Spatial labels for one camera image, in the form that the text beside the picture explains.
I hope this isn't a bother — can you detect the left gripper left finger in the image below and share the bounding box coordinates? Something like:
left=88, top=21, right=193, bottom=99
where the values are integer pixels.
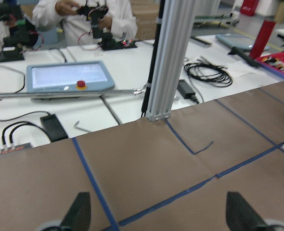
left=60, top=192, right=91, bottom=231

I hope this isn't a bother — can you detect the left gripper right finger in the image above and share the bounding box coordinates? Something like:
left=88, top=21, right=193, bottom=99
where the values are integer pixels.
left=225, top=192, right=268, bottom=231

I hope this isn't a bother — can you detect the black power adapter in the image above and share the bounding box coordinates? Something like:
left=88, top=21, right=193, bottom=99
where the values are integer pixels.
left=40, top=114, right=68, bottom=142
left=177, top=80, right=200, bottom=104

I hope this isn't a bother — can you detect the blue teach pendant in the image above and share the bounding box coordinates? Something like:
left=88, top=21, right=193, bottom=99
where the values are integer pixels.
left=26, top=61, right=115, bottom=92
left=215, top=33, right=270, bottom=51

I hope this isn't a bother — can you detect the red parts bin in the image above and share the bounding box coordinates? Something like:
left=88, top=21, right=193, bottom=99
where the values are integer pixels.
left=256, top=52, right=284, bottom=79

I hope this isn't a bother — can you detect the red thermos bottle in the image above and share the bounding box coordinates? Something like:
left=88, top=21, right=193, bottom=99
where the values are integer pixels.
left=249, top=20, right=276, bottom=59

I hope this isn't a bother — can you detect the person in white jacket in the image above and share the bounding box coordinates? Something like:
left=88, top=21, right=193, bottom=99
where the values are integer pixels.
left=32, top=0, right=138, bottom=46

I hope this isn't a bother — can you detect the coiled black cable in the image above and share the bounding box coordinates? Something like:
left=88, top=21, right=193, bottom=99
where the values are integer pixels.
left=184, top=56, right=233, bottom=89

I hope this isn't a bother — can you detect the aluminium frame post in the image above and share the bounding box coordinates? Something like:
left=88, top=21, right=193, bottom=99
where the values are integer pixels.
left=144, top=0, right=200, bottom=121

